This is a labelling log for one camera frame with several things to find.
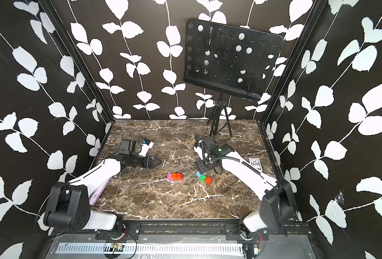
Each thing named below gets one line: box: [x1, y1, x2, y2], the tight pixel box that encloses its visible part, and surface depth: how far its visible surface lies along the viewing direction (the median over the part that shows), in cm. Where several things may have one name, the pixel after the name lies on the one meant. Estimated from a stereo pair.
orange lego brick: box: [171, 172, 183, 181], surface depth 92 cm
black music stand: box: [182, 18, 284, 138], surface depth 66 cm
